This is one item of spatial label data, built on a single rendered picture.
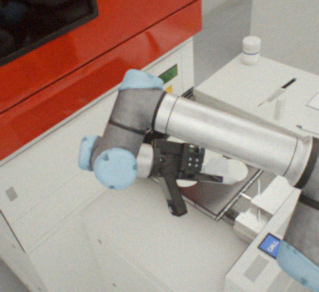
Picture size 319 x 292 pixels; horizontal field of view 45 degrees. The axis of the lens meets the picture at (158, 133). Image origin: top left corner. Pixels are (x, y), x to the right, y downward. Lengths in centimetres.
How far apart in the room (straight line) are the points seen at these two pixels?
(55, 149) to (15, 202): 18
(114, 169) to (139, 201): 63
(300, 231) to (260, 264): 34
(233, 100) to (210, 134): 78
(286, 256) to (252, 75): 99
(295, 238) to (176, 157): 31
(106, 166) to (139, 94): 14
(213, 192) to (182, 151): 39
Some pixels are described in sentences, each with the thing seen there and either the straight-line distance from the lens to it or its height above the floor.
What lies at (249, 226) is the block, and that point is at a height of 91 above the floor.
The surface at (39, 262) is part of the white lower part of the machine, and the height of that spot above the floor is 75.
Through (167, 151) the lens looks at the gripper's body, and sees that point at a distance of 85.
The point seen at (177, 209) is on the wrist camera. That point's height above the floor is 116.
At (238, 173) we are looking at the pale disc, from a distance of 127.
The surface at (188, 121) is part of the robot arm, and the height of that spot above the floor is 140.
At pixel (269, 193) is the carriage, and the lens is 126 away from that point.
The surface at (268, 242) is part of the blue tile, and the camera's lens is 105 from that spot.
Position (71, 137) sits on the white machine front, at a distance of 114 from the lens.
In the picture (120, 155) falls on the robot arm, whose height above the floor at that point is 137.
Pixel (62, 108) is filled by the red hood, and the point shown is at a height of 126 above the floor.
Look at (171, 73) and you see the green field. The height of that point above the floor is 110.
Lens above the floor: 184
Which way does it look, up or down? 42 degrees down
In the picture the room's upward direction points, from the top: 6 degrees counter-clockwise
